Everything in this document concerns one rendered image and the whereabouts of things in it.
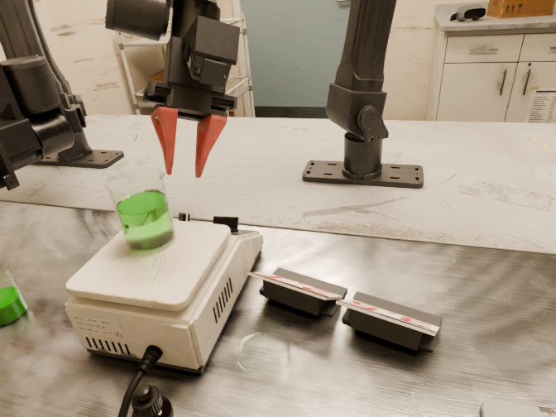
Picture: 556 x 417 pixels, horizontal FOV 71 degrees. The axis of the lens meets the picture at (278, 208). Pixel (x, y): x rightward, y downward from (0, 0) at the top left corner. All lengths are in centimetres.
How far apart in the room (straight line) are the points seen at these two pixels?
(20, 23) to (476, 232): 68
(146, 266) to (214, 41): 22
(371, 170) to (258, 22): 277
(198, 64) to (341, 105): 27
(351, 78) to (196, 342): 42
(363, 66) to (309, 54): 268
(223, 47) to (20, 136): 30
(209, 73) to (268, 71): 298
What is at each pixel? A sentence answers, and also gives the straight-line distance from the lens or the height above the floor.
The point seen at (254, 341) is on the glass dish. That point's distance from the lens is 41.
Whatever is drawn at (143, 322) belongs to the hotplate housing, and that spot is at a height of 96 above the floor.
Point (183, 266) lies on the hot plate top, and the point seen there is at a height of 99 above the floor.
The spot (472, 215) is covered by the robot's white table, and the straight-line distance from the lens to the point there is 62.
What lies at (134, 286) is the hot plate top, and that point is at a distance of 37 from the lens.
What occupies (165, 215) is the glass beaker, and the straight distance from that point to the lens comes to 39.
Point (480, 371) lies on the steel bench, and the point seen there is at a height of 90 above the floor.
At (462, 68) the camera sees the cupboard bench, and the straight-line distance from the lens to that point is 268.
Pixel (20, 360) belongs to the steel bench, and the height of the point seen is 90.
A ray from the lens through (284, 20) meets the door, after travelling 329.
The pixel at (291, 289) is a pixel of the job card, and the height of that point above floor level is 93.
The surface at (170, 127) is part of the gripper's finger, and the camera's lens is 47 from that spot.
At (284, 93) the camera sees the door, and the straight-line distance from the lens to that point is 340.
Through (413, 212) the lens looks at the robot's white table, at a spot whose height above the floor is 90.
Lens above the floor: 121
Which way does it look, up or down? 31 degrees down
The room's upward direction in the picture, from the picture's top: 5 degrees counter-clockwise
